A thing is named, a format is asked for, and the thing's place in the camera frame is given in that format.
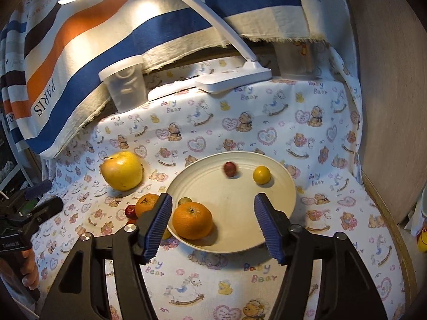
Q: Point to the red yellow toy figure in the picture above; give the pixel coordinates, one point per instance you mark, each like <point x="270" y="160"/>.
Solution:
<point x="422" y="241"/>

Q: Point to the person's left hand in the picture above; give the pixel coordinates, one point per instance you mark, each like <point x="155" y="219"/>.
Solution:
<point x="28" y="268"/>

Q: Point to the baby bear patterned cloth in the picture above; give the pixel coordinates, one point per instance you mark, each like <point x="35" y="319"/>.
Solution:
<point x="213" y="154"/>

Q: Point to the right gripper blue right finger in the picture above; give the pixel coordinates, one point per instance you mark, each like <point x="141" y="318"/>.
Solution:
<point x="347" y="290"/>

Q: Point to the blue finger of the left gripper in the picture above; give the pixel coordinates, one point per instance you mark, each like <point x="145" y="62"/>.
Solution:
<point x="38" y="188"/>

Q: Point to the round wooden board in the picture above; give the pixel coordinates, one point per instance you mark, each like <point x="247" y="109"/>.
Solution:
<point x="392" y="60"/>

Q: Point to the yellow tomato front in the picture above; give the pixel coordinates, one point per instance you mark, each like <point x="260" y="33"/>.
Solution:
<point x="261" y="175"/>

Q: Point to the cream round plate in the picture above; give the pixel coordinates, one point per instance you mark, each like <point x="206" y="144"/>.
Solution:
<point x="231" y="200"/>

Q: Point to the translucent plastic container with lid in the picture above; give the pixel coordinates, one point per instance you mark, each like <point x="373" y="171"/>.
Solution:
<point x="125" y="83"/>

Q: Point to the dark red cherry tomato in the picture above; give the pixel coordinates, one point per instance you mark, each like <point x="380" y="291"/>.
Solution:
<point x="230" y="169"/>

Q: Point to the striped Paris towel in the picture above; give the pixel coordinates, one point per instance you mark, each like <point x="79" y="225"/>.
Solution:
<point x="51" y="54"/>

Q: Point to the orange mandarin with stem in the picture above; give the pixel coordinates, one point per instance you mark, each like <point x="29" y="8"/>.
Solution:
<point x="145" y="204"/>

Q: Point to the large yellow apple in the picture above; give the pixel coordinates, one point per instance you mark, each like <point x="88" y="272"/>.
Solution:
<point x="122" y="171"/>

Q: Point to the small yellow tomato by plate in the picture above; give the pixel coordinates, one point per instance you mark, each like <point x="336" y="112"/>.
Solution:
<point x="166" y="235"/>

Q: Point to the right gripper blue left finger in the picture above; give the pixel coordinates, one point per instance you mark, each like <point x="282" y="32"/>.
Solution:
<point x="79" y="290"/>

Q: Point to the white desk lamp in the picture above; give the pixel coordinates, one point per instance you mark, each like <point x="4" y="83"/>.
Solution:
<point x="251" y="72"/>

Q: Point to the small olive green fruit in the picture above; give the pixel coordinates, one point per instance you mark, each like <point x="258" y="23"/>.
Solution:
<point x="184" y="200"/>

